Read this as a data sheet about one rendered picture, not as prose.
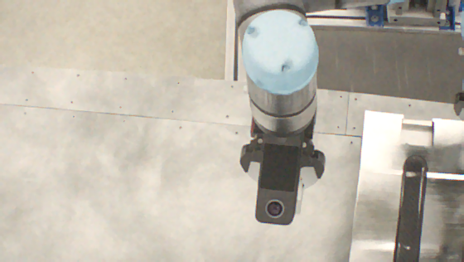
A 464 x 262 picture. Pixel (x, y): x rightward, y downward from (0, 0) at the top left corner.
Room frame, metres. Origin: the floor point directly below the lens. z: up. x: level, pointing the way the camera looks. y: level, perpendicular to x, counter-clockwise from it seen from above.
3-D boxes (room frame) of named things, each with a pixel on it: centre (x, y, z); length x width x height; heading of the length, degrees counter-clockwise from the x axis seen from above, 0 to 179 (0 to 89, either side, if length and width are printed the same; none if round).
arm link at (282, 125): (0.50, -0.06, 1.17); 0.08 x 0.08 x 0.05
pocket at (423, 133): (0.54, -0.26, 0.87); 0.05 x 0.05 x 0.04; 75
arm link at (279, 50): (0.50, -0.06, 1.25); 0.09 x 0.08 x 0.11; 1
